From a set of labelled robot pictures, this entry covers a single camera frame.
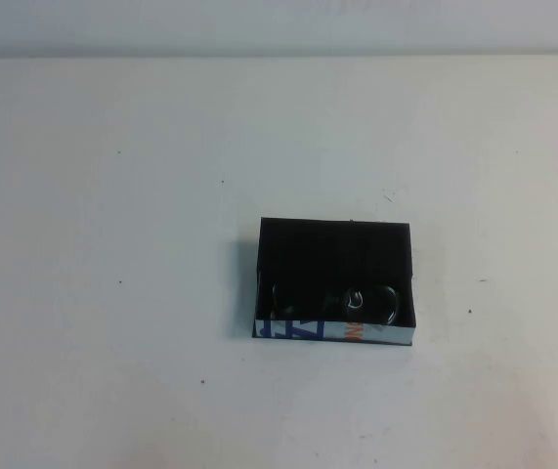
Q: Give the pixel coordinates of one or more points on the black printed glasses case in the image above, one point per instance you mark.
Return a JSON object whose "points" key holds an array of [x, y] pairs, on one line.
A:
{"points": [[308, 244]]}

